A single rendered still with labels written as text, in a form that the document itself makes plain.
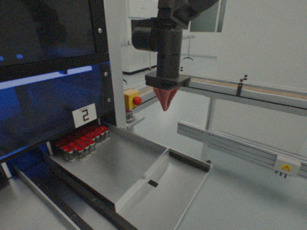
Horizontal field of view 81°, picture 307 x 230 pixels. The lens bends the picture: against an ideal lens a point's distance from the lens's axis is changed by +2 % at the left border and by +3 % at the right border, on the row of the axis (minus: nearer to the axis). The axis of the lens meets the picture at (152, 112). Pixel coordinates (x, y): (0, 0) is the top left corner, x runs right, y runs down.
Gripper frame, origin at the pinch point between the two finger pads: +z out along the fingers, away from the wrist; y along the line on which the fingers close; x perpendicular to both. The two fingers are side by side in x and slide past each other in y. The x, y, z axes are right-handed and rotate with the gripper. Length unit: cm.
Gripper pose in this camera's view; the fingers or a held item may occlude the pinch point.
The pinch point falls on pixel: (165, 107)
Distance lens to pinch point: 49.2
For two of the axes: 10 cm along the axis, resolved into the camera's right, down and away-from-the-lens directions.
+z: -0.1, 8.9, 4.5
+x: -5.9, 3.6, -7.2
